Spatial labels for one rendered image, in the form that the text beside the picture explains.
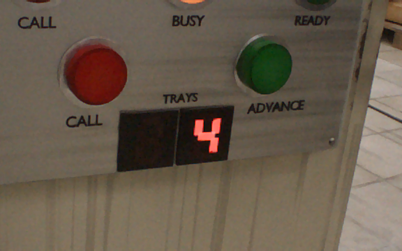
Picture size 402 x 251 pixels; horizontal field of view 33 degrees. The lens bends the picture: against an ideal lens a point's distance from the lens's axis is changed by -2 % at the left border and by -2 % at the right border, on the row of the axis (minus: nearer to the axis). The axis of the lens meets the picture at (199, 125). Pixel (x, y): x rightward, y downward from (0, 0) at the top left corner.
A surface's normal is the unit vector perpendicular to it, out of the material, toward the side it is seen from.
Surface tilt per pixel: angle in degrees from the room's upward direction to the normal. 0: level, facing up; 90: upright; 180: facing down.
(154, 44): 90
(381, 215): 0
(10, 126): 90
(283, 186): 90
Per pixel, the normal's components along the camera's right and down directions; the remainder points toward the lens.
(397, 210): 0.11, -0.93
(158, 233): 0.44, 0.36
